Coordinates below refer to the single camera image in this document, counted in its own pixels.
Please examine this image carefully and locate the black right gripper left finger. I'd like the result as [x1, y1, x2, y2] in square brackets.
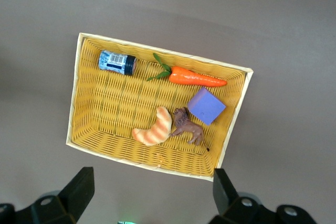
[57, 166, 96, 224]

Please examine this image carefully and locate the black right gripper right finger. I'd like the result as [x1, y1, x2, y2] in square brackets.
[213, 167, 240, 217]

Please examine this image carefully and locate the brown toy lion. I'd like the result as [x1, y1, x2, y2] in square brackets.
[169, 106, 211, 152]

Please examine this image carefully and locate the purple cube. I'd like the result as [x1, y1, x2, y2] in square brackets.
[187, 87, 227, 126]

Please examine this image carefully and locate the striped toy croissant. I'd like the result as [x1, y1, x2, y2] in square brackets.
[131, 106, 173, 147]

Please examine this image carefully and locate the yellow wicker basket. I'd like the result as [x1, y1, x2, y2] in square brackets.
[65, 32, 254, 183]

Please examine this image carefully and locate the orange toy carrot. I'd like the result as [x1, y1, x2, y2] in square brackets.
[146, 52, 228, 88]

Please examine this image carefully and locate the small jar black lid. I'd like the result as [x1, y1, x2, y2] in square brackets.
[98, 49, 138, 76]

